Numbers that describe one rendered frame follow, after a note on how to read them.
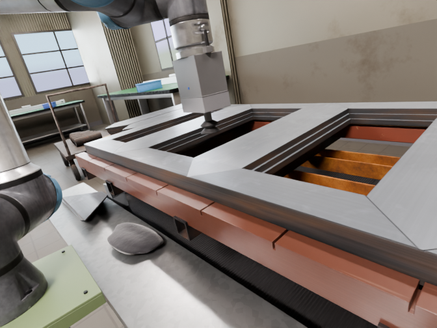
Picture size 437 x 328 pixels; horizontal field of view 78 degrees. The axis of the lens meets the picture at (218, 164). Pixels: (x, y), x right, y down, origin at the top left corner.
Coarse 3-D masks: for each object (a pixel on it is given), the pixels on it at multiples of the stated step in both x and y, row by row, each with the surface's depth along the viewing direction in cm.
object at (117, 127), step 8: (152, 112) 186; (160, 112) 179; (168, 112) 173; (176, 112) 167; (128, 120) 170; (136, 120) 164; (144, 120) 158; (152, 120) 153; (112, 128) 157; (120, 128) 157; (128, 128) 144
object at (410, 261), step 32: (160, 128) 132; (224, 128) 115; (320, 128) 83; (128, 160) 86; (256, 160) 64; (288, 160) 71; (192, 192) 63; (224, 192) 54; (288, 224) 44; (320, 224) 39; (384, 256) 34; (416, 256) 31
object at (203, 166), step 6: (192, 162) 71; (198, 162) 70; (204, 162) 69; (210, 162) 68; (192, 168) 67; (198, 168) 66; (204, 168) 65; (210, 168) 65; (216, 168) 64; (222, 168) 63; (228, 168) 63; (234, 168) 62
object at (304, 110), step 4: (304, 108) 107; (308, 108) 105; (312, 108) 104; (316, 108) 103; (320, 108) 102; (324, 108) 101; (328, 108) 100; (332, 108) 98; (336, 108) 97; (340, 108) 96; (344, 108) 95; (348, 108) 94; (296, 112) 103; (300, 112) 102; (304, 112) 101; (308, 112) 99; (312, 112) 98; (316, 112) 97; (320, 112) 96; (324, 112) 95; (328, 112) 94; (332, 112) 93; (336, 112) 92; (340, 112) 91
